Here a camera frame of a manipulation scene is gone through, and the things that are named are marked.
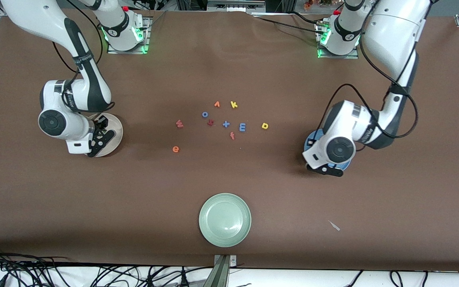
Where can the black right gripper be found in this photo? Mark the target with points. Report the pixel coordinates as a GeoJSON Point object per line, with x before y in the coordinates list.
{"type": "Point", "coordinates": [101, 124]}

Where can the pink foam letter w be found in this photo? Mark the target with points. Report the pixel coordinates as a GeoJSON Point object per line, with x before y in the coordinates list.
{"type": "Point", "coordinates": [179, 124]}

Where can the blue foam letter E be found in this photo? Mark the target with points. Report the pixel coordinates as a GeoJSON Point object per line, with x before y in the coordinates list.
{"type": "Point", "coordinates": [242, 127]}

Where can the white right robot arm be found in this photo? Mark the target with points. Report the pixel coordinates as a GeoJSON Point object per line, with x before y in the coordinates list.
{"type": "Point", "coordinates": [54, 24]}

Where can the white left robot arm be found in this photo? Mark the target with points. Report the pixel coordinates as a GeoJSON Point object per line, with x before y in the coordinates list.
{"type": "Point", "coordinates": [393, 36]}

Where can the blue plate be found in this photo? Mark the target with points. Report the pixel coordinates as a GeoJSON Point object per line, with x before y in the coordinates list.
{"type": "Point", "coordinates": [347, 165]}

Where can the beige brown plate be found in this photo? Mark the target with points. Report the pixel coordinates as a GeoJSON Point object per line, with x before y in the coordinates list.
{"type": "Point", "coordinates": [117, 139]}

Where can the small white paper scrap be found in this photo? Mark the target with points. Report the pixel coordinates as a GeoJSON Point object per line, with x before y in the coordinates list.
{"type": "Point", "coordinates": [334, 225]}

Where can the pale green plate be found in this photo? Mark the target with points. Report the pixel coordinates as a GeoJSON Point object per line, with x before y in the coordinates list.
{"type": "Point", "coordinates": [224, 220]}

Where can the small orange object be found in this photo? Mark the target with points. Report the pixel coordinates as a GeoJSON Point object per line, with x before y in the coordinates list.
{"type": "Point", "coordinates": [308, 4]}

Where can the grey metal box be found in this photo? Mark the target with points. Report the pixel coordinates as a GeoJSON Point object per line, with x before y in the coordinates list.
{"type": "Point", "coordinates": [233, 6]}

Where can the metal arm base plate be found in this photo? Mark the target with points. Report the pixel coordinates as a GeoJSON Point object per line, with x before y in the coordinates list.
{"type": "Point", "coordinates": [337, 57]}
{"type": "Point", "coordinates": [128, 52]}

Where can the grey metal bracket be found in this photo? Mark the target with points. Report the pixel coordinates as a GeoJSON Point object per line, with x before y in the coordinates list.
{"type": "Point", "coordinates": [222, 275]}

